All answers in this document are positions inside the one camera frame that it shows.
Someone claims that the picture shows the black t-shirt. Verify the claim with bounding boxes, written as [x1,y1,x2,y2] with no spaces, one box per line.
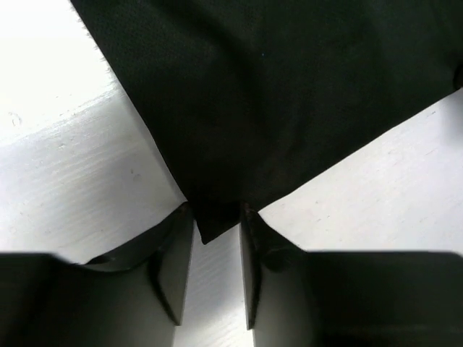
[74,1,462,243]

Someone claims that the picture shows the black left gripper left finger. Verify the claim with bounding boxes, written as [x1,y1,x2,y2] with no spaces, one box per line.
[1,204,194,346]

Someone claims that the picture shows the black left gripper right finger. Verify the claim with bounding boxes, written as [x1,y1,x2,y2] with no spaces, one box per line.
[239,204,462,346]

